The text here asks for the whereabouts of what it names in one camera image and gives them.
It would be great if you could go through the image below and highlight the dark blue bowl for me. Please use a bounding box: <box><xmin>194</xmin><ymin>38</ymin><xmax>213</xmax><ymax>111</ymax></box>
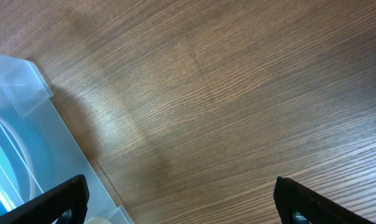
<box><xmin>0</xmin><ymin>116</ymin><xmax>43</xmax><ymax>216</ymax></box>

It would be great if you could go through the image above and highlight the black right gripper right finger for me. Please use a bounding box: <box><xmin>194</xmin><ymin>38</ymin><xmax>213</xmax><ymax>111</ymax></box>
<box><xmin>273</xmin><ymin>177</ymin><xmax>372</xmax><ymax>224</ymax></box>

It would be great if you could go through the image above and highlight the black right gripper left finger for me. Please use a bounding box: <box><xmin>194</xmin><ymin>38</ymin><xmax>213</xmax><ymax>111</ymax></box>
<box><xmin>0</xmin><ymin>174</ymin><xmax>90</xmax><ymax>224</ymax></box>

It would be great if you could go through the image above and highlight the yellow plastic cup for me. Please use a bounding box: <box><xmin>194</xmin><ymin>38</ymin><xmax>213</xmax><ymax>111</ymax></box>
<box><xmin>84</xmin><ymin>217</ymin><xmax>111</xmax><ymax>224</ymax></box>

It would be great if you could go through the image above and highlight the clear plastic storage container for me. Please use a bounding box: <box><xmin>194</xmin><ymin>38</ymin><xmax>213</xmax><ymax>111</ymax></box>
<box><xmin>0</xmin><ymin>55</ymin><xmax>131</xmax><ymax>223</ymax></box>

